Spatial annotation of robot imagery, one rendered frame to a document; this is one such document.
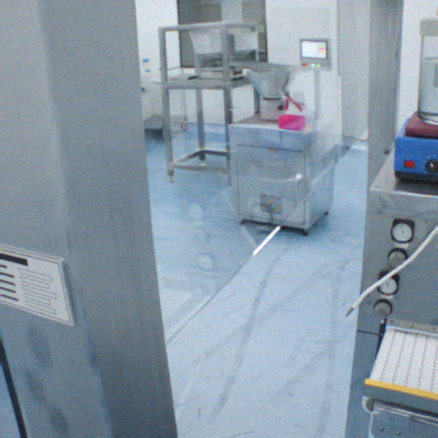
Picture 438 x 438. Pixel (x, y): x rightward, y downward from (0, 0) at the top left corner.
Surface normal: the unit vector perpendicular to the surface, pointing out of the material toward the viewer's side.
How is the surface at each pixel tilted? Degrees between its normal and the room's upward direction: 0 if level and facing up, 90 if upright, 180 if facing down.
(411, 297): 90
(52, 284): 90
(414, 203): 90
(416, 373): 0
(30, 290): 90
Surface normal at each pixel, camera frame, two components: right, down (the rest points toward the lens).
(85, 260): 0.90, 0.11
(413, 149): -0.44, 0.16
